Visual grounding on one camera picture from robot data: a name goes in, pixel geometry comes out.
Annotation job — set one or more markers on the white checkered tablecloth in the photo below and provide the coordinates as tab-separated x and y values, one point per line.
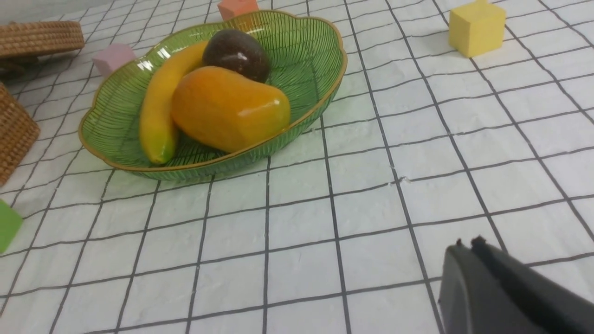
343	231

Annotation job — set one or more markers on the yellow banana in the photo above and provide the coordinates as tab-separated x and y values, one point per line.
157	133

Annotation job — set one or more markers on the green foam cube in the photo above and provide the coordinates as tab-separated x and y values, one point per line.
10	224

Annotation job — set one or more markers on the dark purple mangosteen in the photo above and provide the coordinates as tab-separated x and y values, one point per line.
240	52

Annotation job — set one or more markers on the woven wicker basket lid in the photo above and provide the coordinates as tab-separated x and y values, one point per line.
40	38

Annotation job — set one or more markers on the pink foam cube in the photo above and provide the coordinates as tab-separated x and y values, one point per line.
112	58

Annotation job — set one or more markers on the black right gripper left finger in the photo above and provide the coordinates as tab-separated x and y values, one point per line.
473	302

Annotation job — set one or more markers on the yellow foam cube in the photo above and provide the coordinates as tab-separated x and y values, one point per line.
476	28

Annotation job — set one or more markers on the green glass leaf plate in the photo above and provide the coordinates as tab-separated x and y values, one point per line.
308	62

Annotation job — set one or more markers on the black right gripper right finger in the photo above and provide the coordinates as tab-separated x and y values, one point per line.
547	304

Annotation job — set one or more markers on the woven wicker basket green lining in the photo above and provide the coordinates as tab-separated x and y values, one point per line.
18	132

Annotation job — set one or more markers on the orange yellow mango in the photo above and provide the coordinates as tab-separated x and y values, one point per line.
227	111

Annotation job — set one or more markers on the orange foam cube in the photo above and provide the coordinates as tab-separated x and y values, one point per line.
230	9

